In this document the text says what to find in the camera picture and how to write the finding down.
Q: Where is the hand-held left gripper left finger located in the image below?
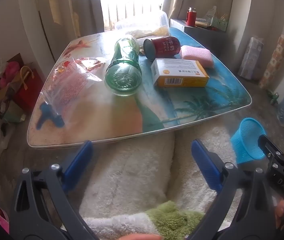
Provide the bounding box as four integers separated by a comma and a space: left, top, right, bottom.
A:
8, 140, 95, 240

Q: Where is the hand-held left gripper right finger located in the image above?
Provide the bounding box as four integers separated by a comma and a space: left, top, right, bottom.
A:
186, 139, 277, 240

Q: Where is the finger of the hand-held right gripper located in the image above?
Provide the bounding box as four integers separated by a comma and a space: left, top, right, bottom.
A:
258, 134, 284, 160

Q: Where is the blue plastic mesh basket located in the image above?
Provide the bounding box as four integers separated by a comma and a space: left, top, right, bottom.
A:
230, 117, 267, 165

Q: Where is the clear red-printed plastic bag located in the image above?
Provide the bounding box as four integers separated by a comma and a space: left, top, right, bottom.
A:
40, 59, 105, 120

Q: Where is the white and orange medicine box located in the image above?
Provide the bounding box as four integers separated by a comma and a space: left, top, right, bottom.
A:
151, 58, 210, 88

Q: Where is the red snack wrapper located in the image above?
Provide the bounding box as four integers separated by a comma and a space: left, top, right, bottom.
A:
73, 57, 107, 71

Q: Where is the pink sponge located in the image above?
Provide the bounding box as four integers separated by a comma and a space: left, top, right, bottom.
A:
181, 45, 212, 68

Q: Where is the red drink can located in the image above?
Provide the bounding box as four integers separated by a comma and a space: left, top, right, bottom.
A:
143, 36, 182, 61

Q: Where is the person's right hand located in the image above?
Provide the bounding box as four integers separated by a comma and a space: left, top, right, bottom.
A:
275, 201, 284, 227

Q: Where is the green drink can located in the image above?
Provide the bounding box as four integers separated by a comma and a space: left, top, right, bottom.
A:
268, 90, 280, 106

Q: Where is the white fluffy blanket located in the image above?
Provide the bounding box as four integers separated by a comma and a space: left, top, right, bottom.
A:
78, 126, 242, 227

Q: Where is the green fluffy cloth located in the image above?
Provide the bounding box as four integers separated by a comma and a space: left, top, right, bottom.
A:
82, 201, 205, 240

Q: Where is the red gift bag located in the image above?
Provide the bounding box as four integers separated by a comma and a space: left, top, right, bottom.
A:
12, 66, 45, 113

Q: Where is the patterned rolled mat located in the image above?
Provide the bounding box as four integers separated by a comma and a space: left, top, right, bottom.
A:
259, 19, 284, 90

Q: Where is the toilet paper pack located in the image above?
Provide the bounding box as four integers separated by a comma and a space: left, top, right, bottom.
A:
237, 37, 265, 80

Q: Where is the grey cabinet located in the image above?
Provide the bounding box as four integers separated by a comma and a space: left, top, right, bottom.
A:
169, 18, 229, 58

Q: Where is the green plastic organiser basket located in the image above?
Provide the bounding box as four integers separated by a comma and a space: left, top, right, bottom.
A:
210, 14, 229, 32

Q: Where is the red thermos flask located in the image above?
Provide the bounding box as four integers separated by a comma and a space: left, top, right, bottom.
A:
187, 7, 198, 27

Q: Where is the clear plastic food container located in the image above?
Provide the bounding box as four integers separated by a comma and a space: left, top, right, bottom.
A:
114, 10, 170, 38

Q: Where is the window grille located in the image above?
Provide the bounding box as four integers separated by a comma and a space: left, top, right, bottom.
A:
103, 1, 163, 32

